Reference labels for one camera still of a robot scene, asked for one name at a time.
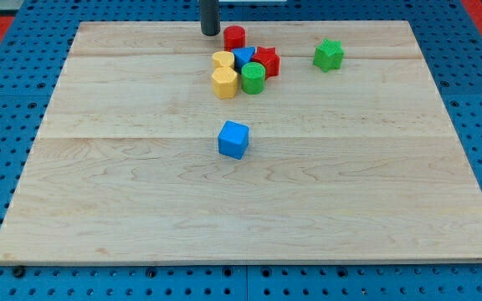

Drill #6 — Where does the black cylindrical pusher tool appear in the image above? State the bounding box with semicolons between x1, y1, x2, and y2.
199;0;220;36

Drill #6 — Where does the red cylinder block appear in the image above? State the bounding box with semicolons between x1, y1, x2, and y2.
223;25;246;51

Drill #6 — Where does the yellow heart block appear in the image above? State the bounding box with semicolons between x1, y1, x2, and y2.
212;51;235;69

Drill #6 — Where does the blue triangle block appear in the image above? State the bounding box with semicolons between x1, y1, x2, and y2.
232;46;256;73

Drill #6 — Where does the yellow hexagon block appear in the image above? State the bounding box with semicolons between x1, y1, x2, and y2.
212;67;238;99

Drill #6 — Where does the red star block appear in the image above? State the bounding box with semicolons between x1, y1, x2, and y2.
251;46;280;79

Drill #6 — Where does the green cylinder block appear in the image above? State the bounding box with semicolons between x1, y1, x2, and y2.
241;62;266;94

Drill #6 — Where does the green star block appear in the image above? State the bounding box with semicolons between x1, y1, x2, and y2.
313;38;345;73

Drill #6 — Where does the blue cube block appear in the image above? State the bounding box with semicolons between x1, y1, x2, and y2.
218;120;249;160

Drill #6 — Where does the light wooden board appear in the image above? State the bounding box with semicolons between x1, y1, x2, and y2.
0;21;482;266

